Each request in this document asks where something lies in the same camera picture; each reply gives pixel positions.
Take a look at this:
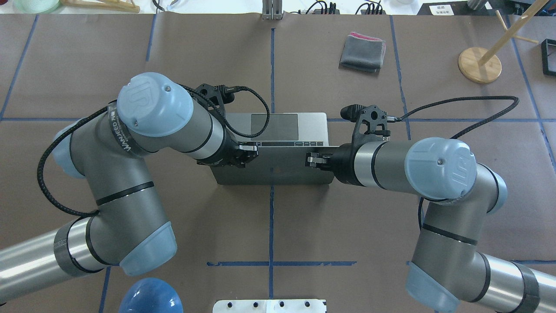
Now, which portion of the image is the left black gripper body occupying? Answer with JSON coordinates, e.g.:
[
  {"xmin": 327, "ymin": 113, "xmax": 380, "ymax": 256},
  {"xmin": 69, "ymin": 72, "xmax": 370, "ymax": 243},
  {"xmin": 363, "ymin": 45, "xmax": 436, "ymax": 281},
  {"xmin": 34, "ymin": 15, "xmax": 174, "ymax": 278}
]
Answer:
[{"xmin": 196, "ymin": 130, "xmax": 258, "ymax": 168}]

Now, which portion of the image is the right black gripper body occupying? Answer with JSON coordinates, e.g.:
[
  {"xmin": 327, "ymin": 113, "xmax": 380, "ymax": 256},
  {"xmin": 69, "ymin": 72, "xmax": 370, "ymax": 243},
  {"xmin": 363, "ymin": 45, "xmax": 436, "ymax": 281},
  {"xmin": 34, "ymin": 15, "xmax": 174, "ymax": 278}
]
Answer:
[{"xmin": 320, "ymin": 144, "xmax": 360, "ymax": 186}]

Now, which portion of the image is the grey laptop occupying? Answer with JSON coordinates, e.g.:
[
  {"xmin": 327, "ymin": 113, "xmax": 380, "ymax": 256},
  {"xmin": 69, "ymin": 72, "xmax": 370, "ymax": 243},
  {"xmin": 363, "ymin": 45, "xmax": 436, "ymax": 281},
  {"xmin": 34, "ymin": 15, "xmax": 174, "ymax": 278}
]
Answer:
[{"xmin": 211, "ymin": 112, "xmax": 335, "ymax": 186}]

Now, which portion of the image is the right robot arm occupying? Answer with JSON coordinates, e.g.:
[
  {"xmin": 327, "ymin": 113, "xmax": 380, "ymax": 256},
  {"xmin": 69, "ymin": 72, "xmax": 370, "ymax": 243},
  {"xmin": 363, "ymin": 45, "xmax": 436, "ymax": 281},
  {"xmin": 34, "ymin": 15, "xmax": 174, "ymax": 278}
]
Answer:
[{"xmin": 305, "ymin": 137, "xmax": 556, "ymax": 313}]

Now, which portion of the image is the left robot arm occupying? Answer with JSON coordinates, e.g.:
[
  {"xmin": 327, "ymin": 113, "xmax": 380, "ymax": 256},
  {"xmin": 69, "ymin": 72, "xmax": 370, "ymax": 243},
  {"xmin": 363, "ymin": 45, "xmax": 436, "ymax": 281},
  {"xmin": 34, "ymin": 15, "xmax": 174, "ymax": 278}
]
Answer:
[{"xmin": 1, "ymin": 73, "xmax": 258, "ymax": 303}]

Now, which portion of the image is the grey folded cloth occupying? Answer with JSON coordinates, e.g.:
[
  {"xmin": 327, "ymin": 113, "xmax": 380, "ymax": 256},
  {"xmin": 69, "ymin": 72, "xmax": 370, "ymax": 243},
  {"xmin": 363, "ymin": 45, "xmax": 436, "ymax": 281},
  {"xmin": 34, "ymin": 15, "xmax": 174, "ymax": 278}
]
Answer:
[{"xmin": 339, "ymin": 32, "xmax": 386, "ymax": 73}]

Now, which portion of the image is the blue desk lamp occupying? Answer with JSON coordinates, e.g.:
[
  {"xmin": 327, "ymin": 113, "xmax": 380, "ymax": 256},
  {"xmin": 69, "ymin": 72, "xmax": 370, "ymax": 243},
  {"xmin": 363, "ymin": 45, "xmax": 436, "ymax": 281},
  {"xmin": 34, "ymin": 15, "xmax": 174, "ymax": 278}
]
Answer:
[{"xmin": 118, "ymin": 277, "xmax": 183, "ymax": 313}]

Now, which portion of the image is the wooden mug tree stand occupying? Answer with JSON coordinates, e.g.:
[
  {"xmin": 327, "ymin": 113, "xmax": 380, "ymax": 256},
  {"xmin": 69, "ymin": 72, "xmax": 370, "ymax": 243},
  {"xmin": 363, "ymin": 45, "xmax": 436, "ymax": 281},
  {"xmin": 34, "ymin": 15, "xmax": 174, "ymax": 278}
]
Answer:
[{"xmin": 457, "ymin": 0, "xmax": 548, "ymax": 84}]

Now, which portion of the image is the black box with label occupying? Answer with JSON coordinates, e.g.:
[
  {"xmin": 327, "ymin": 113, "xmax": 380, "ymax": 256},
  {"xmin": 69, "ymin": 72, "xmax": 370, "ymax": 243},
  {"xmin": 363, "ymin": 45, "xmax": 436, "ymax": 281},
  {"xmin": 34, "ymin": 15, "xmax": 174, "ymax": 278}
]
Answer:
[{"xmin": 417, "ymin": 1, "xmax": 470, "ymax": 16}]

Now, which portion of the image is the green glass plate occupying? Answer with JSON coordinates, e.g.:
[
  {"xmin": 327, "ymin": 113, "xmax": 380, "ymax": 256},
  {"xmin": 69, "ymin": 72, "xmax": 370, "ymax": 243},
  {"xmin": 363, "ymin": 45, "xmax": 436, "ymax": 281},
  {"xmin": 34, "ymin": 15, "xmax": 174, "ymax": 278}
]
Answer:
[{"xmin": 13, "ymin": 0, "xmax": 61, "ymax": 14}]

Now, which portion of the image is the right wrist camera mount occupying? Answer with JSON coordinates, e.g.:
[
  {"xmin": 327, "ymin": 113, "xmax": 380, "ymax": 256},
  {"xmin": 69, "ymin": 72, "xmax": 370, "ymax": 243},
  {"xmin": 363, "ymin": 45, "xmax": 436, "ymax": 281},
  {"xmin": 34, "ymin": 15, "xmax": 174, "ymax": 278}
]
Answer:
[{"xmin": 340, "ymin": 104, "xmax": 391, "ymax": 145}]

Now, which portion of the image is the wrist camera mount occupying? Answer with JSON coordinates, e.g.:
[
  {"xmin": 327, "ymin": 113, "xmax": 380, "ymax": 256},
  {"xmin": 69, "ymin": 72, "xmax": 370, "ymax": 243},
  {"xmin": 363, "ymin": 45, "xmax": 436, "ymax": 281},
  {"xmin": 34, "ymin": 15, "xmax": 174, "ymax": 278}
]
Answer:
[
  {"xmin": 340, "ymin": 104, "xmax": 391, "ymax": 145},
  {"xmin": 195, "ymin": 84, "xmax": 239, "ymax": 111}
]

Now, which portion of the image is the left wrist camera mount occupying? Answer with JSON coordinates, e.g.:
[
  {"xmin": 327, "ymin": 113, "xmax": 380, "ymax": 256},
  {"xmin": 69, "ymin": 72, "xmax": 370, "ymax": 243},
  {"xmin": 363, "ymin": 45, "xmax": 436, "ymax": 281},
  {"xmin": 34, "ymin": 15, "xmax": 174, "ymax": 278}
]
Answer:
[{"xmin": 195, "ymin": 84, "xmax": 239, "ymax": 111}]

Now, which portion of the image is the aluminium frame post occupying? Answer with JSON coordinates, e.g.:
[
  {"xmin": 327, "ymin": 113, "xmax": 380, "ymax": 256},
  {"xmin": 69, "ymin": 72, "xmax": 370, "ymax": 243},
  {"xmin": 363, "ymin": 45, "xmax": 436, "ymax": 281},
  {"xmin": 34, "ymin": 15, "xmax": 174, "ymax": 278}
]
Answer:
[{"xmin": 261, "ymin": 0, "xmax": 283, "ymax": 20}]

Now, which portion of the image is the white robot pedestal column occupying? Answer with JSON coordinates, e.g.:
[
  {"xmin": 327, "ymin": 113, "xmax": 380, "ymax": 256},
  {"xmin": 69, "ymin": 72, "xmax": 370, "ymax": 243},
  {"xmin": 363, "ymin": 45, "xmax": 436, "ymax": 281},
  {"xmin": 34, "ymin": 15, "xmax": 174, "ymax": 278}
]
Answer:
[{"xmin": 212, "ymin": 299, "xmax": 328, "ymax": 313}]

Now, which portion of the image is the left black braided cable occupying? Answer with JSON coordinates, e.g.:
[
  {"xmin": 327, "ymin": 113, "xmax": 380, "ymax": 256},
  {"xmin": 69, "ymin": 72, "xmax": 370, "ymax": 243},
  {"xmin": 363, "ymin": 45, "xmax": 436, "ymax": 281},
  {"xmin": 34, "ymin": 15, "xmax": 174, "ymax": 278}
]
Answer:
[{"xmin": 37, "ymin": 85, "xmax": 271, "ymax": 218}]

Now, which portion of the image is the black braided cable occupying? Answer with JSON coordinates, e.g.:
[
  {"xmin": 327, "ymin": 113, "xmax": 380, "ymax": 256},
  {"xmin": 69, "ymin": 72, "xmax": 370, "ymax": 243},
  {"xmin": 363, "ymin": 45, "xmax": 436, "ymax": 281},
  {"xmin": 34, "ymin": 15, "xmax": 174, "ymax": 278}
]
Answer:
[
  {"xmin": 387, "ymin": 96, "xmax": 520, "ymax": 226},
  {"xmin": 37, "ymin": 85, "xmax": 271, "ymax": 218}
]

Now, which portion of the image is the right black braided cable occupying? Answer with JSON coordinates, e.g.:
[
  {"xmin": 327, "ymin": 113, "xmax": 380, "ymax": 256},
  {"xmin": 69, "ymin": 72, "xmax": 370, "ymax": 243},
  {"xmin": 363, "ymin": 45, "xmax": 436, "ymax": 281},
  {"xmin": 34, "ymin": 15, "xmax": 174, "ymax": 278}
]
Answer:
[{"xmin": 387, "ymin": 96, "xmax": 520, "ymax": 226}]

